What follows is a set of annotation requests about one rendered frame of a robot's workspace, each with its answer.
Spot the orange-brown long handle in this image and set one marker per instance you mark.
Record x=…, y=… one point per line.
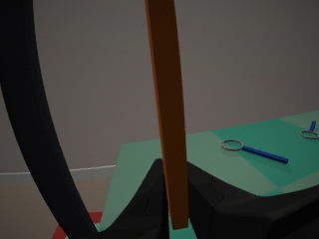
x=169, y=104

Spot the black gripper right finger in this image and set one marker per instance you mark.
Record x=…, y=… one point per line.
x=218, y=210

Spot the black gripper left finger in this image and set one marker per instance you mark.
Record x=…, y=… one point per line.
x=146, y=216

